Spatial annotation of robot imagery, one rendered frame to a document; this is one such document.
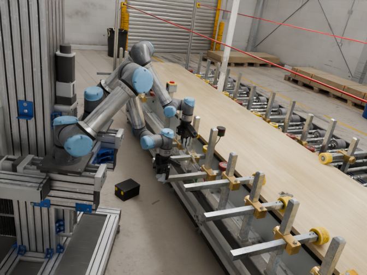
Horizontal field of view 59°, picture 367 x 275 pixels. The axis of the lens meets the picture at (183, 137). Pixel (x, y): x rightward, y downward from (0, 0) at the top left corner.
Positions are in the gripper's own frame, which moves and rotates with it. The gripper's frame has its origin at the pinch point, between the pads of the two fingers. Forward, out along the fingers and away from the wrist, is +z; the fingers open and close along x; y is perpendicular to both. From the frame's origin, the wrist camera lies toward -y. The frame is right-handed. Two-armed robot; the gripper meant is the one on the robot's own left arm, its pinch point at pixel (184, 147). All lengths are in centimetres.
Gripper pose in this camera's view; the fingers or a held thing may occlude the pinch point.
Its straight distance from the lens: 225.1
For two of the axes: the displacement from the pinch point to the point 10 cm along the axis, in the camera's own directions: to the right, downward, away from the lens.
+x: -7.2, 2.0, -6.6
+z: -1.3, 9.0, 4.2
